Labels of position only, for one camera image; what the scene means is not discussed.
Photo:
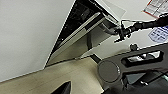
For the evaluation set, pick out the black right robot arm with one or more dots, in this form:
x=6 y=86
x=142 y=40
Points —
x=150 y=24

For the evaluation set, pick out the dark grey robot torso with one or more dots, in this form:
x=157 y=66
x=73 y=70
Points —
x=133 y=70

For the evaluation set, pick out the white two-door base cabinet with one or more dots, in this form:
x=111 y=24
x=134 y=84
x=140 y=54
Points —
x=30 y=33

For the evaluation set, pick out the small blue-white wall papers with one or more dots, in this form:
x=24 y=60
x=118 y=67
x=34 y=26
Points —
x=159 y=34

